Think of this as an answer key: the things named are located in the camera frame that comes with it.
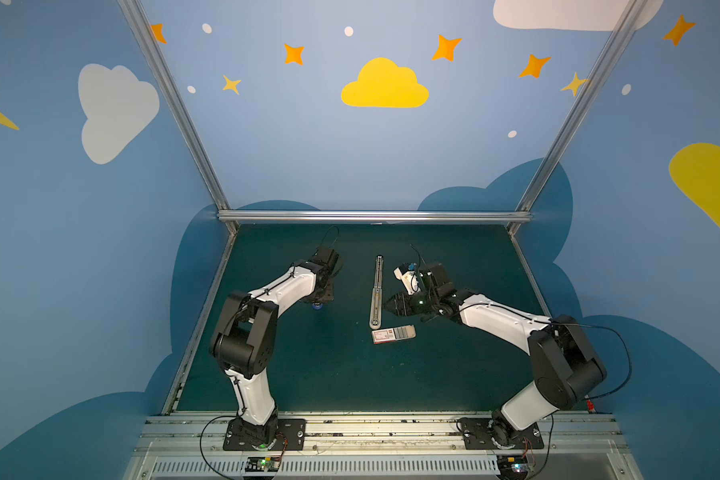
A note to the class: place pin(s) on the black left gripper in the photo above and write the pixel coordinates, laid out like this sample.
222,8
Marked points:
322,287

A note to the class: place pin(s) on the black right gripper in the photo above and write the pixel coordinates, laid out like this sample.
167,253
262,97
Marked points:
408,303

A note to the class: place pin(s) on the beige black stapler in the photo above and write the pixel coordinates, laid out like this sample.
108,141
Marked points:
376,295

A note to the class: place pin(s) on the red white staple box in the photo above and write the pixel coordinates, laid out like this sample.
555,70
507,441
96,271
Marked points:
390,335

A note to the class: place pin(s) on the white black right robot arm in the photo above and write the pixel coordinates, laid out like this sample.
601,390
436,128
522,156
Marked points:
564,363

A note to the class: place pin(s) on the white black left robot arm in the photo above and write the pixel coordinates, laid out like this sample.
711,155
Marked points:
243,342

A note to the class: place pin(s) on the aluminium back crossbar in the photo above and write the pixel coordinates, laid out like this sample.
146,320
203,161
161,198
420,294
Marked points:
370,217

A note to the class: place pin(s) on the left green circuit board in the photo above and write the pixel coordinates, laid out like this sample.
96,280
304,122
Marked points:
262,465

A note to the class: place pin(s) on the green circuit board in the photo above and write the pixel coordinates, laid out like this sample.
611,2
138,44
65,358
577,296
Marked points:
262,465
512,468

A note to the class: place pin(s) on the right green circuit board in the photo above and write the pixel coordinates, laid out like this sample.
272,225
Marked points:
512,468

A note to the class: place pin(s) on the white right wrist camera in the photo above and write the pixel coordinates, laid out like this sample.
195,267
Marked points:
409,278

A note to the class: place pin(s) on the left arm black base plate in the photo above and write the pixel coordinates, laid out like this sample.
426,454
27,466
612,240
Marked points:
277,434

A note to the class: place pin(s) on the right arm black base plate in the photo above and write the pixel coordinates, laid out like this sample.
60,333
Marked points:
486,433

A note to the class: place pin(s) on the aluminium front rail frame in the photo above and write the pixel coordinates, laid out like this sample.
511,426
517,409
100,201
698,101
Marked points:
381,445

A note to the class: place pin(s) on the left aluminium frame post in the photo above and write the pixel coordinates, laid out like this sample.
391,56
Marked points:
137,20

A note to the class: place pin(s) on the aluminium frame post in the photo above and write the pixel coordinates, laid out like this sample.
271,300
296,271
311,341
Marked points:
137,20
609,56

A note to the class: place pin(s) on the right aluminium frame post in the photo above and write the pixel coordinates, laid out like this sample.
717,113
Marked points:
609,56

